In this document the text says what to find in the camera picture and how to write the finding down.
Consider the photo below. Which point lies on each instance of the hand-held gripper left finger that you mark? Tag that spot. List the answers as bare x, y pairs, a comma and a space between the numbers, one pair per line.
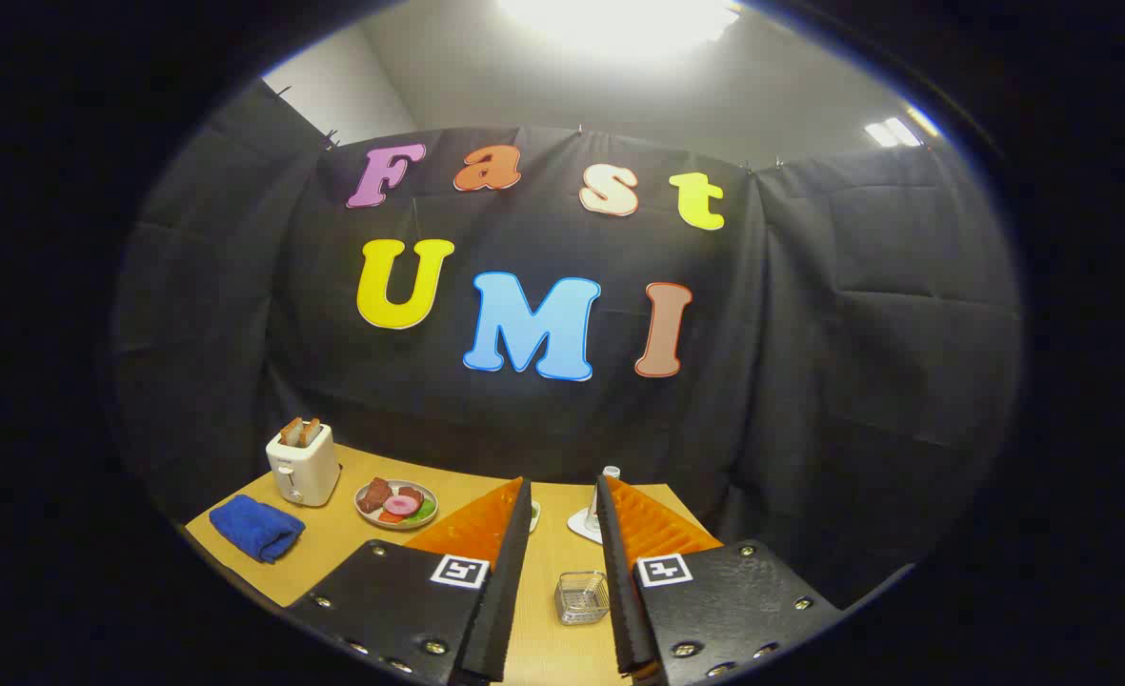
500, 600

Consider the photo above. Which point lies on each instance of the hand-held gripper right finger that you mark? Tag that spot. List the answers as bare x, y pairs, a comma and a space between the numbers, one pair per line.
619, 600

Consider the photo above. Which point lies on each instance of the white square coaster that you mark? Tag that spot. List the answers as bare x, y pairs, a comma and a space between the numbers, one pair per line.
583, 526

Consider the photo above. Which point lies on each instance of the white divided tray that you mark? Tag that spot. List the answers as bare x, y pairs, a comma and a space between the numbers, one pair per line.
534, 516

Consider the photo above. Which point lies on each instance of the green lettuce leaf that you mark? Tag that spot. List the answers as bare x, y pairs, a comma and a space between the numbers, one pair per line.
425, 512

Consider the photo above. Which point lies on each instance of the white bottle with green label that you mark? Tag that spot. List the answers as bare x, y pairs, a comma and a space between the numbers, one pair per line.
611, 472

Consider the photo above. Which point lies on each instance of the pink ham slice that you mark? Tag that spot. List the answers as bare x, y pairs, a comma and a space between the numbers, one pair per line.
401, 505

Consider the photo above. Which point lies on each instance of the grey oval food plate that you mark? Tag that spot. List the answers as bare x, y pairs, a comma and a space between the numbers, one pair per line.
370, 514

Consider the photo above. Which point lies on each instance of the brown meat piece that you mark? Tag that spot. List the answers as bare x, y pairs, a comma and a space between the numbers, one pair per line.
373, 495

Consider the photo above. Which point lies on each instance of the white toaster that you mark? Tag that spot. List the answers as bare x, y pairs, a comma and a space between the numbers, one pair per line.
303, 472

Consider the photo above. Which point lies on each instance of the toast slice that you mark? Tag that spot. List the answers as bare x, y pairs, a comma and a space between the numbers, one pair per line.
291, 432
310, 433

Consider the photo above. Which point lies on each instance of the blue folded cloth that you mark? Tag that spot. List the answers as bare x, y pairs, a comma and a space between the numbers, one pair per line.
255, 527

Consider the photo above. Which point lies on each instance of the small ceiling light panel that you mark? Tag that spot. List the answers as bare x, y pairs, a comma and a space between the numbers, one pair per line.
893, 131

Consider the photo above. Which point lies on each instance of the large ceiling light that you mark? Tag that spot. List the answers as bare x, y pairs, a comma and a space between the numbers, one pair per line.
619, 24

